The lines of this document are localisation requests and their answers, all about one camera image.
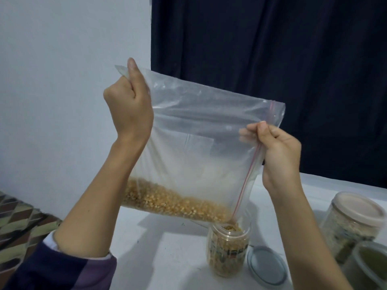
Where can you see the pile of green beans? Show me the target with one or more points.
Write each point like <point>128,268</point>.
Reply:
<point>375,264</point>

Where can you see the transparent jar pink lid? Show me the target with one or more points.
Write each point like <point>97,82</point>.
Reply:
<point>349,225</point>

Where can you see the person's left hand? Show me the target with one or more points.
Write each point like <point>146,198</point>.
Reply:
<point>132,108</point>

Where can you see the person's left forearm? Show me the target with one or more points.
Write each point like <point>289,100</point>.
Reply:
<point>97,205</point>

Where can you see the blue round lid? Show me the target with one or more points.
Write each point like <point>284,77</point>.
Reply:
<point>267,266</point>

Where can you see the dark navy curtain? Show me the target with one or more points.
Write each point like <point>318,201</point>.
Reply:
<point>272,63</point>

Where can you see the transparent jar blue lid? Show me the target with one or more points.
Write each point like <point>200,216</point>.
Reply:
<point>228,250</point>

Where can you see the person's right forearm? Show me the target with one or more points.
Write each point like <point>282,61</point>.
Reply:
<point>308,241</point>

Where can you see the person's right hand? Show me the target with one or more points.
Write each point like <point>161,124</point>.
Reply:
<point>281,160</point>

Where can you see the zip bag of corn kernels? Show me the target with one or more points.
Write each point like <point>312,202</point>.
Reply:
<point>205,148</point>

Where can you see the pink round lid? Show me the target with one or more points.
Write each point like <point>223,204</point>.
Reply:
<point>360,207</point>

